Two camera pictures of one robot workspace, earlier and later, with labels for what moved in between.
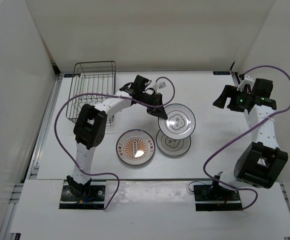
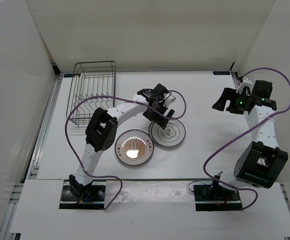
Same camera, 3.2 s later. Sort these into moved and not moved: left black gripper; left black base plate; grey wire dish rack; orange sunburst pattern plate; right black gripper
Moved: left black gripper
Not moved: grey wire dish rack; right black gripper; orange sunburst pattern plate; left black base plate
